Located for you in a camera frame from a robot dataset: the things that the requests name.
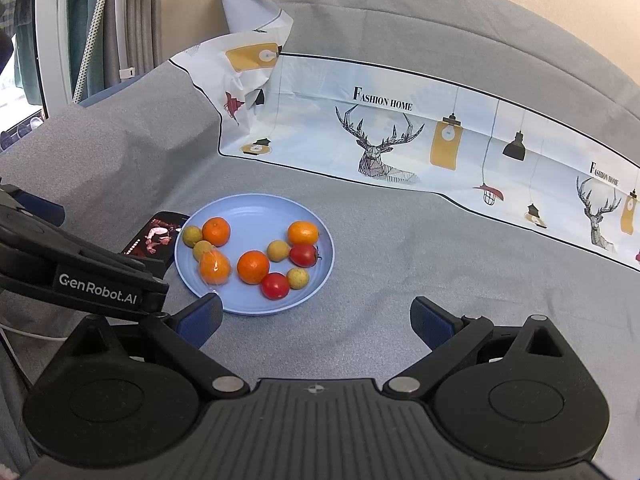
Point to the plastic orange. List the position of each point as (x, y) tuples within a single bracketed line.
[(215, 268)]

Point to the white mesh-covered pole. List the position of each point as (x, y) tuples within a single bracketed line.
[(92, 40)]

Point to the yellow-green jujube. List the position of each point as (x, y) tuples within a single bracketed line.
[(278, 250), (298, 277), (201, 247), (191, 236)]

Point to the deer printed white cloth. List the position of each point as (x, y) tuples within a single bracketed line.
[(310, 125)]

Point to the teal curtain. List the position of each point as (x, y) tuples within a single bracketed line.
[(82, 10)]

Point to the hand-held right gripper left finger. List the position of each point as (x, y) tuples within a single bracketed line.
[(200, 320)]

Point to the red cherry tomato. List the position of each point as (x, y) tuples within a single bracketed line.
[(275, 286), (303, 256)]

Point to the blue plastic plate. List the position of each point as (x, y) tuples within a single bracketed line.
[(260, 217)]

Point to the grey folded curtain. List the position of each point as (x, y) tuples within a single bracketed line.
[(137, 15)]

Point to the black smartphone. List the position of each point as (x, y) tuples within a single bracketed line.
[(155, 237)]

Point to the blue bed sheet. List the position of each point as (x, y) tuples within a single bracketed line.
[(100, 96)]

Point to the white frame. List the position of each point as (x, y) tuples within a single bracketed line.
[(52, 35)]

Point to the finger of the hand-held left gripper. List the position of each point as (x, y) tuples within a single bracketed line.
[(75, 255), (45, 212)]

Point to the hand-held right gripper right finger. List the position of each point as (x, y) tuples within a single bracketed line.
[(430, 322)]

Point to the small orange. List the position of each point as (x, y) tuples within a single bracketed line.
[(303, 233), (252, 266), (216, 231)]

